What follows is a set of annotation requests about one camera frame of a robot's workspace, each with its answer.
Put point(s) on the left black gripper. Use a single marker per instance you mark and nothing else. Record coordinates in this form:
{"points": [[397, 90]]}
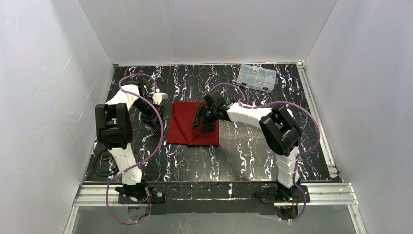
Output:
{"points": [[152, 114]]}

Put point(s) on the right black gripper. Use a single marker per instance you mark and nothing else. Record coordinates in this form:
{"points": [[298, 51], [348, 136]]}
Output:
{"points": [[204, 114]]}

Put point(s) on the red cloth napkin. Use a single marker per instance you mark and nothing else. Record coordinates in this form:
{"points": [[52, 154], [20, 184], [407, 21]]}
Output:
{"points": [[180, 128]]}

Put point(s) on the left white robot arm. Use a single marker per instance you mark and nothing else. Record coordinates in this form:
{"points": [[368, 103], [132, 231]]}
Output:
{"points": [[114, 131]]}

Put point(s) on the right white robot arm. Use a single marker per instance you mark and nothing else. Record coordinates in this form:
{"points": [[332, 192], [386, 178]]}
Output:
{"points": [[281, 132]]}

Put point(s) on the clear plastic compartment box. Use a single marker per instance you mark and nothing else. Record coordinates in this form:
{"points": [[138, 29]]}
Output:
{"points": [[257, 78]]}

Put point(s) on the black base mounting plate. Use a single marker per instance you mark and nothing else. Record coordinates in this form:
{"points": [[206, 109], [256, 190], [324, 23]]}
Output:
{"points": [[218, 197]]}

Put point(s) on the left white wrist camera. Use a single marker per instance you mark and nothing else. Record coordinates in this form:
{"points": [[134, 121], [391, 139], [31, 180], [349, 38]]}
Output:
{"points": [[159, 97]]}

